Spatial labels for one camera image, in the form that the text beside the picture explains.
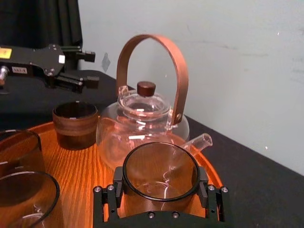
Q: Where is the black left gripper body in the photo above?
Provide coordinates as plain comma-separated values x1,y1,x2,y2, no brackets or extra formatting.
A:
0,43,67,88

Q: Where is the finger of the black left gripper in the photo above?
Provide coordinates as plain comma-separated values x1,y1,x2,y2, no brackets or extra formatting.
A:
53,72,100,94
61,46,96,63

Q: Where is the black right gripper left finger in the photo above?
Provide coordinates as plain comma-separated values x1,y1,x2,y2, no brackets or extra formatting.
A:
93,166,124,224

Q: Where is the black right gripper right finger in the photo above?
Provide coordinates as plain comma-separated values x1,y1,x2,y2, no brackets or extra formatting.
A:
197,166,230,223

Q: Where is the clear smoky drinking glass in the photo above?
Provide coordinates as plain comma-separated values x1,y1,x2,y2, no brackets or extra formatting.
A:
123,142,200,218
0,129,46,178
0,171,61,228

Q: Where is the round orange wooden tray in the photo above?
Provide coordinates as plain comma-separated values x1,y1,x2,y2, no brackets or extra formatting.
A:
0,121,224,228

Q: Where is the black curtain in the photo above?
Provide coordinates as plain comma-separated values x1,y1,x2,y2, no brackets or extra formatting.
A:
0,0,83,72

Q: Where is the dark glass with wooden sleeve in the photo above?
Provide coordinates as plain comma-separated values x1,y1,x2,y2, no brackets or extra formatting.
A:
52,101,99,151

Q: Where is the glass teapot lid, wooden knob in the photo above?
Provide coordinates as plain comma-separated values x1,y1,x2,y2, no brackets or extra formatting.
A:
118,81,173,122

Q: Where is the black table cloth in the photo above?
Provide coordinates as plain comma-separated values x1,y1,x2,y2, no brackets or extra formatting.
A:
0,69,304,228

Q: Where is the glass teapot with wooden handle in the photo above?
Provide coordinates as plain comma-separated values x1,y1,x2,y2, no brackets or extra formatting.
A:
95,34,213,172

